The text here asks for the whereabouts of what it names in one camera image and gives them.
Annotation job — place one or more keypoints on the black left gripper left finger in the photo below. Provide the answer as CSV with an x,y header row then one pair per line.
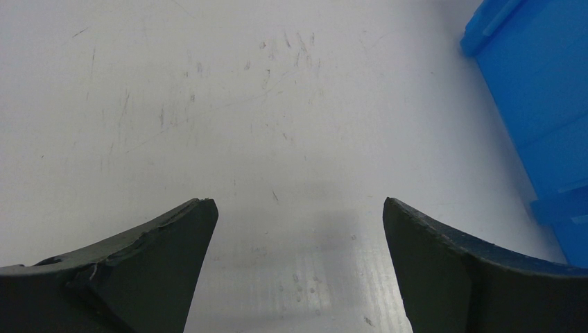
x,y
140,280

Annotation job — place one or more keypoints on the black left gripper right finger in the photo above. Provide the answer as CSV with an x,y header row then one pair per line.
x,y
451,281

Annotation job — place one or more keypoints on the blue plastic bin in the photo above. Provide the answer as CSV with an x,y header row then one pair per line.
x,y
533,57

